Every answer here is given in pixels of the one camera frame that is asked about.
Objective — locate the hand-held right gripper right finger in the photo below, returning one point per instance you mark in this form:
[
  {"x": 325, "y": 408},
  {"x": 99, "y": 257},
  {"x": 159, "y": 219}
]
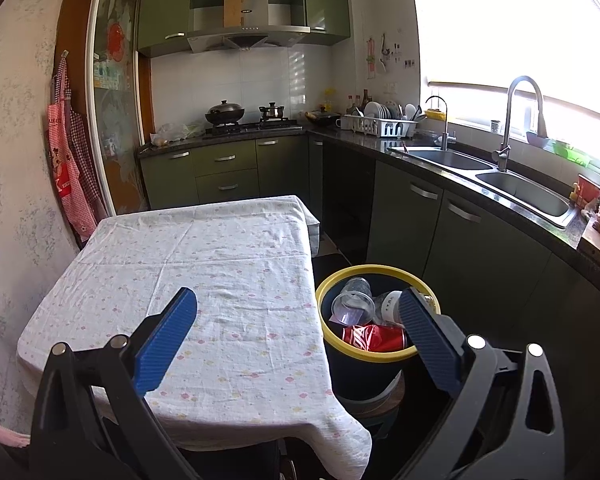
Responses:
[{"x": 425, "y": 340}]

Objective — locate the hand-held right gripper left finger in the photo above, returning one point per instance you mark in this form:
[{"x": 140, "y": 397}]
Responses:
[{"x": 165, "y": 340}]

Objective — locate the white pill bottle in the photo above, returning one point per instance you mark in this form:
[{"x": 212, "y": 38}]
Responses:
[{"x": 390, "y": 307}]

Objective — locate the red soda can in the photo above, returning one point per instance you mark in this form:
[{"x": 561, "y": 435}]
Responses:
[{"x": 375, "y": 337}]

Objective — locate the dark bin with yellow rim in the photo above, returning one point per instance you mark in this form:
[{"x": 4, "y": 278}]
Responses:
[{"x": 365, "y": 380}]

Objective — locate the white floral tablecloth table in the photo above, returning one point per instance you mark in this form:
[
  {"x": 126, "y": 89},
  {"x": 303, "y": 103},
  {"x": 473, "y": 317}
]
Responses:
[{"x": 205, "y": 270}]

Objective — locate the wooden stool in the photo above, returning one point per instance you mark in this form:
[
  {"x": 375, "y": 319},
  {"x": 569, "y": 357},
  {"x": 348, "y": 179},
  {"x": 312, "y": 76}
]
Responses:
[{"x": 380, "y": 407}]

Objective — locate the dark red checked apron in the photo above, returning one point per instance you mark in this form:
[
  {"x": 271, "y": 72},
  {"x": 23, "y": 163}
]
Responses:
[{"x": 90, "y": 160}]

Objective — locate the stainless double sink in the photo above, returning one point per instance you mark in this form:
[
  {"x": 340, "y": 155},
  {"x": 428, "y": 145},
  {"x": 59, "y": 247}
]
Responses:
[{"x": 525, "y": 195}]

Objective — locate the pink cloth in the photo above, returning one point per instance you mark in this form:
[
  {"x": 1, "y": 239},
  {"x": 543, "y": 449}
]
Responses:
[{"x": 10, "y": 435}]

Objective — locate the green base cabinets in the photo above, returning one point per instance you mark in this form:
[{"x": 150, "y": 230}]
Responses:
[{"x": 225, "y": 160}]

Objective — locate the wooden cutting board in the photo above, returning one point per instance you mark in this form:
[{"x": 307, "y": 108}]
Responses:
[{"x": 591, "y": 242}]

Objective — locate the frosted glass sliding door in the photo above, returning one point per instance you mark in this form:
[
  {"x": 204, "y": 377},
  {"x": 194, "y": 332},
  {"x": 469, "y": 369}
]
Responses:
[{"x": 117, "y": 110}]

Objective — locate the small steel faucet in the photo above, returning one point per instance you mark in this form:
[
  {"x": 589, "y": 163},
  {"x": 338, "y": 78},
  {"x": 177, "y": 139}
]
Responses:
[{"x": 445, "y": 135}]

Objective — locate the clear plastic bag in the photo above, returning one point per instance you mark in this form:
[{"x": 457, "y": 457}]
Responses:
[{"x": 175, "y": 132}]

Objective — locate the tall steel faucet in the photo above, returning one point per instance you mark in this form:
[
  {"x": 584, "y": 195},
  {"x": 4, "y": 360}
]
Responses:
[{"x": 504, "y": 145}]

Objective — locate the white dish rack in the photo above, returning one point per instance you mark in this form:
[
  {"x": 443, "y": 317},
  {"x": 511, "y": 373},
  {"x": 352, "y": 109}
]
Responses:
[{"x": 375, "y": 126}]

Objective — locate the red paper cup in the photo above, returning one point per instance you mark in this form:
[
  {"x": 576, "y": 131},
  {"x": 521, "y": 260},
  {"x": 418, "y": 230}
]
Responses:
[{"x": 590, "y": 192}]

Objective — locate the yellow container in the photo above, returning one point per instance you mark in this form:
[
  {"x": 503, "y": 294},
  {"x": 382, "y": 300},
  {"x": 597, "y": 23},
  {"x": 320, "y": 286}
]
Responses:
[{"x": 435, "y": 115}]

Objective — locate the black gas stove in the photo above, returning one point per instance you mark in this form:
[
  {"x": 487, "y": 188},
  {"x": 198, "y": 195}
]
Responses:
[{"x": 250, "y": 127}]

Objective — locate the pale blue bowl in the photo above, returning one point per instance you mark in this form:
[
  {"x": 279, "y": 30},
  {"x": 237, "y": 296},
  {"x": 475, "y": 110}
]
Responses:
[{"x": 537, "y": 139}]

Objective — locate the row of white plates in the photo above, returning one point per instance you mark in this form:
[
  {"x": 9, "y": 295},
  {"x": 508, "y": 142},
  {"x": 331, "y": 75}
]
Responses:
[{"x": 380, "y": 110}]

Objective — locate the black wok with lid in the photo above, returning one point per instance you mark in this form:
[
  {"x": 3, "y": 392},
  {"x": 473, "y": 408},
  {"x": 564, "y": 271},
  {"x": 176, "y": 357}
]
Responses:
[{"x": 225, "y": 112}]

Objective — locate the green plastic tray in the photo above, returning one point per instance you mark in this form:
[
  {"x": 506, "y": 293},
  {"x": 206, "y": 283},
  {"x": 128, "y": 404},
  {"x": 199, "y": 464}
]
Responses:
[{"x": 570, "y": 152}]

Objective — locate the black frying pan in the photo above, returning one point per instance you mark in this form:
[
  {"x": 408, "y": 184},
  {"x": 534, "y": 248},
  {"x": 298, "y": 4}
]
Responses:
[{"x": 322, "y": 117}]

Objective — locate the row of sauce bottles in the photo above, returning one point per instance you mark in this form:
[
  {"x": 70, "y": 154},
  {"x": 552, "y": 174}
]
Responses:
[{"x": 360, "y": 102}]

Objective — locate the steel range hood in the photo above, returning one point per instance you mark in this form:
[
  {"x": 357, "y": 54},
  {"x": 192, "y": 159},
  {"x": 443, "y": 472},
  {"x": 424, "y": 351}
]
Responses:
[{"x": 250, "y": 37}]

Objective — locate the brown paper pack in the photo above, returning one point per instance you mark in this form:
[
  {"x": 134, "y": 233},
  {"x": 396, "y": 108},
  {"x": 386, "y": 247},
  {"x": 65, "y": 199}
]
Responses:
[{"x": 233, "y": 7}]

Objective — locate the pink wall hanging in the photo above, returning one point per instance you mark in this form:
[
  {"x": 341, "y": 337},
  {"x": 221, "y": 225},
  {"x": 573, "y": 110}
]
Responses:
[{"x": 371, "y": 57}]

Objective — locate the green wall cabinets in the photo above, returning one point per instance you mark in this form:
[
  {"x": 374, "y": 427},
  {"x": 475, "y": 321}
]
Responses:
[{"x": 162, "y": 10}]

